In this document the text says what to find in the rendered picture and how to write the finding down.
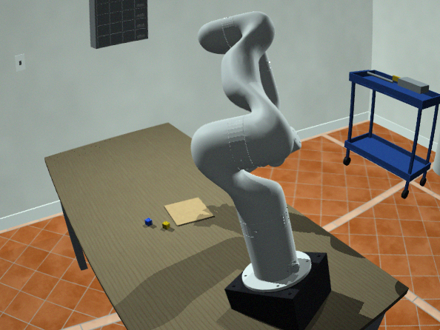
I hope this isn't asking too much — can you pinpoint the tan mat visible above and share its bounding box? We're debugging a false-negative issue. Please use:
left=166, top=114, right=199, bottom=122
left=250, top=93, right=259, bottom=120
left=164, top=198, right=214, bottom=226

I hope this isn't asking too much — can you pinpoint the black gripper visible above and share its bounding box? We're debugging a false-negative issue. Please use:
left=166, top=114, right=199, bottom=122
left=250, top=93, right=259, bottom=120
left=244, top=167, right=258, bottom=173

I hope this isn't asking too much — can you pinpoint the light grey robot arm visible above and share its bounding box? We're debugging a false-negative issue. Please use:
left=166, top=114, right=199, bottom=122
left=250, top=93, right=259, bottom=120
left=191, top=11, right=311, bottom=292

